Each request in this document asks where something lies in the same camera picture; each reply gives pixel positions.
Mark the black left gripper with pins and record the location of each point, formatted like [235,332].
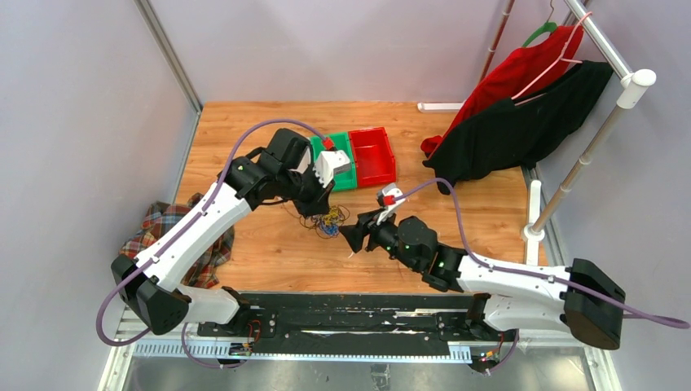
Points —
[320,203]

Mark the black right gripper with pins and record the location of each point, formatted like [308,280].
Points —
[367,224]

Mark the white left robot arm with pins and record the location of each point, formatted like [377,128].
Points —
[151,282]

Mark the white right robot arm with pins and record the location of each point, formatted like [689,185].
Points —
[580,299]

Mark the green plastic bin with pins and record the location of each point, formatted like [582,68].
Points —
[344,181]

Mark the red plastic bin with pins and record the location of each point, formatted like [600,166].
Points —
[374,160]

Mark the black shirt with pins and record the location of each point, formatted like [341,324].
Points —
[512,133]

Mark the pink hanger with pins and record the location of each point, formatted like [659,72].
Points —
[558,59]

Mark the red shirt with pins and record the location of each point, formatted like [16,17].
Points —
[523,72]

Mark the green hanger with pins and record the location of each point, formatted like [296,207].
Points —
[549,26]

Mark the silver clothes rack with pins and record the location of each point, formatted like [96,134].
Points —
[603,217]

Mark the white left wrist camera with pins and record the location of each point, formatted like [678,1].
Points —
[329,164]

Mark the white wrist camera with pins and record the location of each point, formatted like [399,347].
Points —
[390,198]
[329,164]

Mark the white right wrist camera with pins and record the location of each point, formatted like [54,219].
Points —
[390,198]

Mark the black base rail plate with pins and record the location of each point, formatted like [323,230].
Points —
[345,324]

